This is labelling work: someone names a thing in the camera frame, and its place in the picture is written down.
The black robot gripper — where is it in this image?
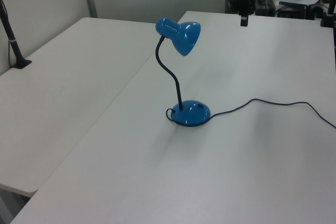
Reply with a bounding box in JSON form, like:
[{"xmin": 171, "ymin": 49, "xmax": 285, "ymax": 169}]
[{"xmin": 238, "ymin": 0, "xmax": 256, "ymax": 27}]

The blue gooseneck desk lamp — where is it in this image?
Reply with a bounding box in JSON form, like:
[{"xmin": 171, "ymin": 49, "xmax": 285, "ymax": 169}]
[{"xmin": 154, "ymin": 17, "xmax": 211, "ymax": 127}]

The black equipment box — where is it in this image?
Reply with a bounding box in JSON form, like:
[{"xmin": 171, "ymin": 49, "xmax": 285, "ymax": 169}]
[{"xmin": 277, "ymin": 0, "xmax": 325, "ymax": 20}]

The black lamp power cable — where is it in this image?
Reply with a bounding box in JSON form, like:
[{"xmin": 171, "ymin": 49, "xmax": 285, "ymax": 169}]
[{"xmin": 165, "ymin": 98, "xmax": 336, "ymax": 128}]

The black camera stand pole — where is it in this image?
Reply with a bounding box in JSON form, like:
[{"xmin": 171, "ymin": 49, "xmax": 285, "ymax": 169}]
[
  {"xmin": 319, "ymin": 0, "xmax": 336, "ymax": 28},
  {"xmin": 0, "ymin": 0, "xmax": 33, "ymax": 70}
]

